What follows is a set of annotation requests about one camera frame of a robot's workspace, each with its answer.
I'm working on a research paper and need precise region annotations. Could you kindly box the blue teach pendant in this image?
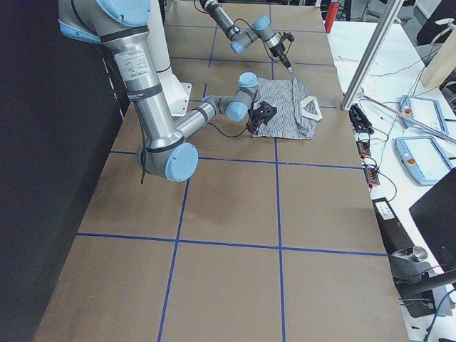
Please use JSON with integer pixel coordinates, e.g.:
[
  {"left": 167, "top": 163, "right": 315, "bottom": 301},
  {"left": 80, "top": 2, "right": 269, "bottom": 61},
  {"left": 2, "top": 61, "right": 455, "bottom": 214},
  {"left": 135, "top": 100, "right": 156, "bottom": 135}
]
[
  {"left": 394, "top": 135, "right": 453, "bottom": 186},
  {"left": 399, "top": 95, "right": 449, "bottom": 135}
]

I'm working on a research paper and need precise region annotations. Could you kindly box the red cylinder bottle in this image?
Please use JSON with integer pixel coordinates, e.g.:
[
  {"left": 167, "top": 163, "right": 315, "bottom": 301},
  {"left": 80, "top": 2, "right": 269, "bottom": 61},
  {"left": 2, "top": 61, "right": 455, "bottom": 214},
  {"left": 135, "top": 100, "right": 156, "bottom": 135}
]
[{"left": 324, "top": 0, "right": 340, "bottom": 33}]

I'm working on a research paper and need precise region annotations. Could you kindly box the lower blue teach pendant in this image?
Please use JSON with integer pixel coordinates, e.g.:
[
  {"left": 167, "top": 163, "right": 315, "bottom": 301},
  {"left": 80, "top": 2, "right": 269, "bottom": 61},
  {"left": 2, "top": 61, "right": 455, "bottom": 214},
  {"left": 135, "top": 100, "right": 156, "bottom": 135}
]
[{"left": 394, "top": 135, "right": 453, "bottom": 186}]

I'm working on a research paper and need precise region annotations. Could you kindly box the aluminium frame post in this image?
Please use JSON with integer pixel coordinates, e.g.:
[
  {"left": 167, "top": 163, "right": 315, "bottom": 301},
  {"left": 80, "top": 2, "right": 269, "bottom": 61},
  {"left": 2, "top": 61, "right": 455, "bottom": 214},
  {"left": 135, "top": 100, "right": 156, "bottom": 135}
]
[{"left": 341, "top": 0, "right": 403, "bottom": 110}]

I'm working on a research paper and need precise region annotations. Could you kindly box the blue white striped polo shirt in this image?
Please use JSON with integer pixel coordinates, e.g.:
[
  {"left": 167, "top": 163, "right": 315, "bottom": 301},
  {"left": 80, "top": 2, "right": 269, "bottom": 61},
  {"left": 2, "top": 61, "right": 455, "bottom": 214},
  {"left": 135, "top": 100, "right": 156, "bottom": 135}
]
[{"left": 252, "top": 77, "right": 317, "bottom": 140}]

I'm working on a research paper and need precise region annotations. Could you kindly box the black stand with metal knob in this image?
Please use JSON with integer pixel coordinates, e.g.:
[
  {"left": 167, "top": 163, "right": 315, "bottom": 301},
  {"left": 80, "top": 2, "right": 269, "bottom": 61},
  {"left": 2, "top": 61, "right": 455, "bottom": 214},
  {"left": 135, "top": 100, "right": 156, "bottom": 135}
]
[{"left": 388, "top": 247, "right": 455, "bottom": 318}]

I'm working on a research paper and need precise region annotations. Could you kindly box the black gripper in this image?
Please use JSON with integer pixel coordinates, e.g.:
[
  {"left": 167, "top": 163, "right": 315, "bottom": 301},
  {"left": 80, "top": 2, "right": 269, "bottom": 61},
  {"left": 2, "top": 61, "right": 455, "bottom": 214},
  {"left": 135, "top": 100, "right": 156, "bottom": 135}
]
[
  {"left": 248, "top": 111, "right": 271, "bottom": 135},
  {"left": 269, "top": 42, "right": 294, "bottom": 74}
]

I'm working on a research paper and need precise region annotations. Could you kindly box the beige wooden board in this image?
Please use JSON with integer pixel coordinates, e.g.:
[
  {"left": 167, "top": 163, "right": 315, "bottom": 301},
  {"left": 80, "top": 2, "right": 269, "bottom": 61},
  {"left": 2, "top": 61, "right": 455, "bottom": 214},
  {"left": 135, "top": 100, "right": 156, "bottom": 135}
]
[{"left": 420, "top": 29, "right": 456, "bottom": 88}]

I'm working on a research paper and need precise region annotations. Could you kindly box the black clamp tool on table edge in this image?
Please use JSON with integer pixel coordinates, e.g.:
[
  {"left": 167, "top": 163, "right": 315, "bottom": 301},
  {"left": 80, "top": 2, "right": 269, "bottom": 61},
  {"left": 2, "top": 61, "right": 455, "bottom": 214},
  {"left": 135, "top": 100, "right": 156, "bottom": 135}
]
[{"left": 348, "top": 103, "right": 375, "bottom": 135}]

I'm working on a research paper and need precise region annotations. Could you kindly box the orange black connector block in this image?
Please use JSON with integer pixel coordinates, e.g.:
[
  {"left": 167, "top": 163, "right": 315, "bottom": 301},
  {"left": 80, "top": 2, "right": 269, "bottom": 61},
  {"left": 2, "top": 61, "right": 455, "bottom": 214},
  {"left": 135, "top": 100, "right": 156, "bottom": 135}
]
[
  {"left": 356, "top": 140, "right": 371, "bottom": 159},
  {"left": 363, "top": 165, "right": 380, "bottom": 188}
]

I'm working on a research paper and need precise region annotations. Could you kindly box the upper blue teach pendant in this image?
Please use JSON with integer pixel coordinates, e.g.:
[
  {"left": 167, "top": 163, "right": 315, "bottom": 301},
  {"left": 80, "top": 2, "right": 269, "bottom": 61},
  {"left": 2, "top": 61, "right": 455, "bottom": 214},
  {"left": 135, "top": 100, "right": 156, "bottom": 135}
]
[{"left": 399, "top": 95, "right": 449, "bottom": 135}]

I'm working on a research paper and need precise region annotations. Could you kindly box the black monitor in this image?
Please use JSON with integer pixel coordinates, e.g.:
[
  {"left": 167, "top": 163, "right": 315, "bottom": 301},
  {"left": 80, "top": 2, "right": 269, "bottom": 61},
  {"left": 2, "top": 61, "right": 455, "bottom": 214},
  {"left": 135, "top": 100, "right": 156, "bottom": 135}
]
[{"left": 409, "top": 170, "right": 456, "bottom": 271}]

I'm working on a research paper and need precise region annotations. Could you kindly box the black box with white label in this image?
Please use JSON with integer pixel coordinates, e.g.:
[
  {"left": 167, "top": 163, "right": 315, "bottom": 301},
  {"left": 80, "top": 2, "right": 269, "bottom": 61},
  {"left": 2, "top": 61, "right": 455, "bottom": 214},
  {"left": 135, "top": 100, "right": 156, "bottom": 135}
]
[{"left": 372, "top": 197, "right": 414, "bottom": 254}]

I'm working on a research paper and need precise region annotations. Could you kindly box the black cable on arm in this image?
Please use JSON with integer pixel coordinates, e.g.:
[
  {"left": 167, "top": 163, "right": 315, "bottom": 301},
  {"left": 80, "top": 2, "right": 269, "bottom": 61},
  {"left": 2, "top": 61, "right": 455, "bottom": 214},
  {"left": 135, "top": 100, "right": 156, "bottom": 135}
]
[{"left": 194, "top": 0, "right": 275, "bottom": 63}]

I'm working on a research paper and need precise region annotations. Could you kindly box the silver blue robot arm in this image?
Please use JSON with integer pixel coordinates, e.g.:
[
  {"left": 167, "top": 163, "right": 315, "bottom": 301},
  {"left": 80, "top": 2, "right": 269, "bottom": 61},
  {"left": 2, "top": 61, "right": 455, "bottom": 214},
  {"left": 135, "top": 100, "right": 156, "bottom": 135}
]
[
  {"left": 200, "top": 0, "right": 294, "bottom": 73},
  {"left": 58, "top": 1, "right": 260, "bottom": 182}
]

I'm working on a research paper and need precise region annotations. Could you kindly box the white mounting pillar with base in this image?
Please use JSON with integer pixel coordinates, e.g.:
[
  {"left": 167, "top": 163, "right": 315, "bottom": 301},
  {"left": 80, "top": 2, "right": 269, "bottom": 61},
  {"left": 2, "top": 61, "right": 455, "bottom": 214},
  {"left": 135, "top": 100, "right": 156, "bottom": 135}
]
[{"left": 147, "top": 0, "right": 192, "bottom": 117}]

